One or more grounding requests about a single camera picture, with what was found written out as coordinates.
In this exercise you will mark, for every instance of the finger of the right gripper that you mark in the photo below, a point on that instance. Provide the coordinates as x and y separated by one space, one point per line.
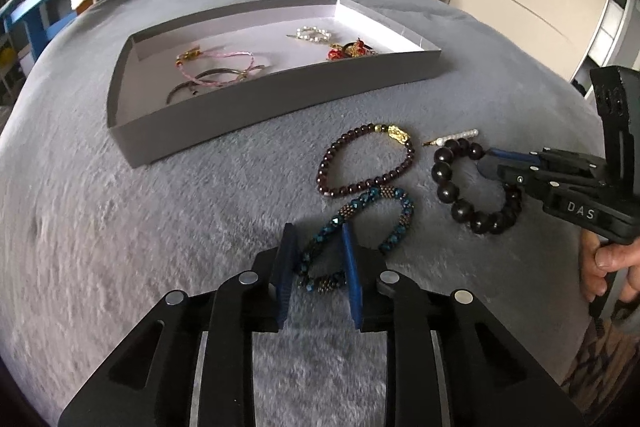
492 166

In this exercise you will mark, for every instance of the grey bed cover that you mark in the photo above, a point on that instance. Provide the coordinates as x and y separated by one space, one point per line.
89 245

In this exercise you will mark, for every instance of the red gold charm ornament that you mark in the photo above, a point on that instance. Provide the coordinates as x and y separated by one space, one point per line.
357 48

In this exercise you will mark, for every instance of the metal wire bangle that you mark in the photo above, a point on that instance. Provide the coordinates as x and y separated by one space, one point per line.
203 80

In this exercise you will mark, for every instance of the grey cardboard tray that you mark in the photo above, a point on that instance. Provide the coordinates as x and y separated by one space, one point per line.
297 74

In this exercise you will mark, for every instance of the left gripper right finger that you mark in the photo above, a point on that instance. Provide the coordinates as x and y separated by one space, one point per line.
449 360

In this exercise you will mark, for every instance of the right hand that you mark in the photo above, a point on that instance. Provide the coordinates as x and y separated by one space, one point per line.
596 261

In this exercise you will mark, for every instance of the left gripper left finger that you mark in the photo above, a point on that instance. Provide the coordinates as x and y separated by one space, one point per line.
189 360

